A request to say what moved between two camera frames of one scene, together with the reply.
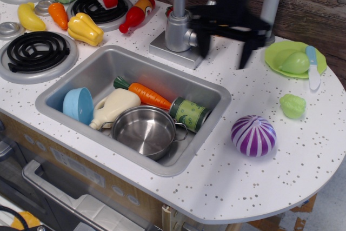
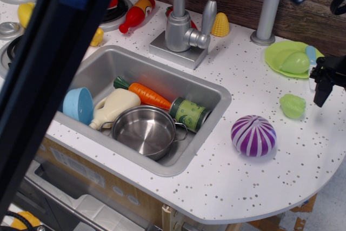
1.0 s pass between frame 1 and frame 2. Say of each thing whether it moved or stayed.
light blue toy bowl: stayed
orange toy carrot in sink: stayed
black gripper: moved
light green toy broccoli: stayed
